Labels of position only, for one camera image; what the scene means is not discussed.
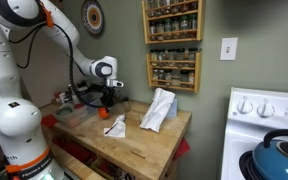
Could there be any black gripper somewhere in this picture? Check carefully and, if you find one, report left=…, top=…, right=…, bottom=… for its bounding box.
left=88, top=84, right=117, bottom=108

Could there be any red orange cup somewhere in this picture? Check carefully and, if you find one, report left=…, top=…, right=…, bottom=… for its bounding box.
left=98, top=107, right=109, bottom=119

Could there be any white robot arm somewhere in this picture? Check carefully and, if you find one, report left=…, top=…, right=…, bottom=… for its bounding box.
left=0, top=0, right=123, bottom=180

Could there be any clear plastic container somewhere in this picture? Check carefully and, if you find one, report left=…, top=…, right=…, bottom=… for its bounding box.
left=53, top=96, right=97, bottom=128

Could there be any small glass jar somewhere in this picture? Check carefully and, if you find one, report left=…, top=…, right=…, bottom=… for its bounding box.
left=121, top=96, right=131, bottom=113

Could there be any metal spoon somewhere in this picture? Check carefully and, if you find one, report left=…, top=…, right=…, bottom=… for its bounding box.
left=104, top=114, right=126, bottom=135

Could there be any white paper napkin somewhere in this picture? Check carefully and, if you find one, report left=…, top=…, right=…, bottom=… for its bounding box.
left=103, top=121, right=126, bottom=138

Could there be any wooden butcher block cart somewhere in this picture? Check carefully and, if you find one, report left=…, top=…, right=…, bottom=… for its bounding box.
left=55, top=101, right=192, bottom=180

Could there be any white paper bag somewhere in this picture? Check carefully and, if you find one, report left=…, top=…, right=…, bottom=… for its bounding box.
left=140, top=88, right=177, bottom=132

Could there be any lower wooden spice rack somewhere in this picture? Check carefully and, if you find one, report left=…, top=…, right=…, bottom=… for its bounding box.
left=146, top=49, right=202, bottom=93

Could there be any wooden spice rack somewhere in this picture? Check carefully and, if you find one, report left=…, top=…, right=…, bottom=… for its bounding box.
left=146, top=49, right=202, bottom=93
left=142, top=0, right=204, bottom=44

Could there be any red cloth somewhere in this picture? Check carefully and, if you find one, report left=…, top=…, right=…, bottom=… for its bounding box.
left=173, top=138, right=190, bottom=160

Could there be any upper wooden spice rack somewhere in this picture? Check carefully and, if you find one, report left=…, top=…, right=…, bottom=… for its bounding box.
left=142, top=0, right=204, bottom=44

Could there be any white stove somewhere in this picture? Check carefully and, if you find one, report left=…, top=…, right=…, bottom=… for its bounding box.
left=220, top=87, right=288, bottom=180

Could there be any blue pot with lid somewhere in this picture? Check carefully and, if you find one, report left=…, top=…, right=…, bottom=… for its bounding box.
left=239, top=129, right=288, bottom=180

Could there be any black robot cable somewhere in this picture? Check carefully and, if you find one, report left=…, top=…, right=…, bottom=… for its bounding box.
left=8, top=21, right=105, bottom=108

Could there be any white light switch plate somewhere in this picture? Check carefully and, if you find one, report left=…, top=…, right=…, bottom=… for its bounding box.
left=220, top=37, right=238, bottom=61

